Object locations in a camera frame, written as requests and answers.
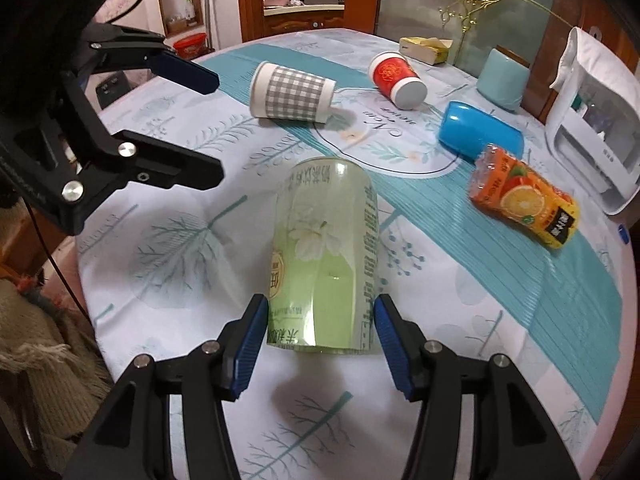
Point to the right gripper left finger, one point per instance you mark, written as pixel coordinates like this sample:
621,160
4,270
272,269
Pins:
129,438

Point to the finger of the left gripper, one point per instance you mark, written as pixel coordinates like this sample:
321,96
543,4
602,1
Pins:
106,48
163,164

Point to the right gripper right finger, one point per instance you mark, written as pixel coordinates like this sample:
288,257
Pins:
513,437

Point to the green clear plastic cup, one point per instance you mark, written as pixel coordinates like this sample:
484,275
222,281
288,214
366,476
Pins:
324,258

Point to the grey checked paper cup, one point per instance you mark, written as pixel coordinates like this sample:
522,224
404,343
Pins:
280,92

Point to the red white paper cup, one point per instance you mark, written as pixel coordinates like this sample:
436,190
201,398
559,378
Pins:
392,74

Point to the blue plastic cup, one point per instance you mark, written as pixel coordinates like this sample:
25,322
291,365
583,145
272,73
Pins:
467,131

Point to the beige knitted blanket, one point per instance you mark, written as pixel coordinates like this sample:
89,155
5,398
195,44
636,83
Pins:
53,379

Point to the red plastic basin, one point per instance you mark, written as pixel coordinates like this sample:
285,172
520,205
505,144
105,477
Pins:
192,46

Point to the leaf patterned tablecloth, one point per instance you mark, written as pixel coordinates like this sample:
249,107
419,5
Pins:
164,270

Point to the blue bottle cap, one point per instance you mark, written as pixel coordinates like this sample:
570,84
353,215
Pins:
623,233

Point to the orange juice bottle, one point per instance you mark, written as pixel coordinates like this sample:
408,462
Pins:
504,185

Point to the white desktop organiser appliance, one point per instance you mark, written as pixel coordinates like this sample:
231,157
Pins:
592,128

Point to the yellow tissue box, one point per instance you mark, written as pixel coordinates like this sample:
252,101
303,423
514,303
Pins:
431,51

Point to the light teal ceramic canister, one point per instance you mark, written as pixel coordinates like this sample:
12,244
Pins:
503,78

